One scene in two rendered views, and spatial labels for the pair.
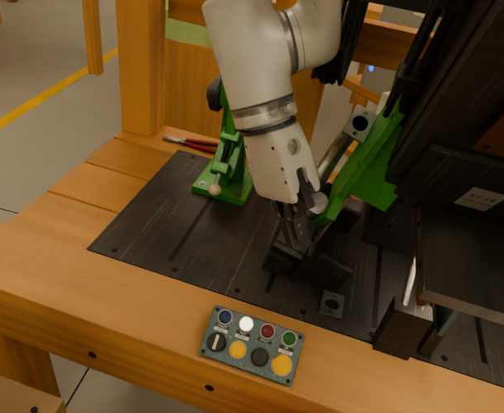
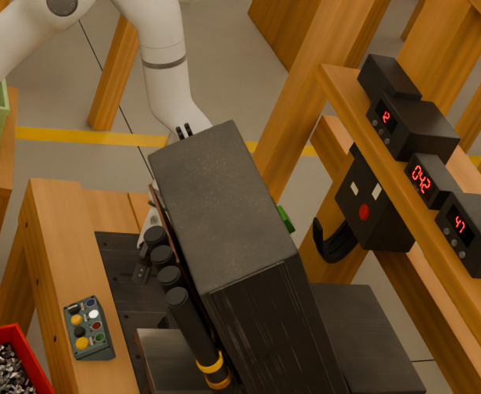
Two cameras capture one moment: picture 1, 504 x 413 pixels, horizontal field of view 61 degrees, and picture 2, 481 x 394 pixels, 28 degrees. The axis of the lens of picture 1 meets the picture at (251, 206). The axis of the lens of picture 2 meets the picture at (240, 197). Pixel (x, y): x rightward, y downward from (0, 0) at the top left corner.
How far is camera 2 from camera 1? 1.76 m
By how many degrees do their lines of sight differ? 38
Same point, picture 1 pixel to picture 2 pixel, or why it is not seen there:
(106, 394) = not seen: outside the picture
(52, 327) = (37, 249)
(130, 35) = (269, 134)
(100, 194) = not seen: hidden behind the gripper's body
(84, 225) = (114, 223)
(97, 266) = (85, 241)
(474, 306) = (143, 352)
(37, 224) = (95, 202)
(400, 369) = not seen: outside the picture
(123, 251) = (108, 248)
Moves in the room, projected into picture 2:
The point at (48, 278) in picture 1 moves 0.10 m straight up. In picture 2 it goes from (59, 224) to (69, 195)
